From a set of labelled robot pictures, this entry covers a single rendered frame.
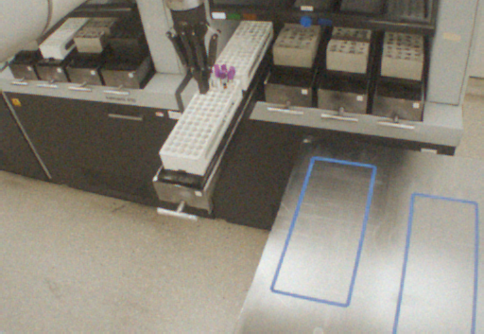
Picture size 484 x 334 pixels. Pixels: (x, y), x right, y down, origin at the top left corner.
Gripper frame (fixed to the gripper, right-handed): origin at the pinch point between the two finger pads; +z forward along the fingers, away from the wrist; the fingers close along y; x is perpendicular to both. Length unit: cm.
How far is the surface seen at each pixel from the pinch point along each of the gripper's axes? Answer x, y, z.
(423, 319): -42, 56, 12
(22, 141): 18, -110, 58
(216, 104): 0.9, 2.0, 8.1
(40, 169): 18, -109, 77
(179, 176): -20.0, -0.1, 12.6
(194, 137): -11.8, 1.2, 7.8
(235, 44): 28.5, -2.5, 8.2
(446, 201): -15, 59, 12
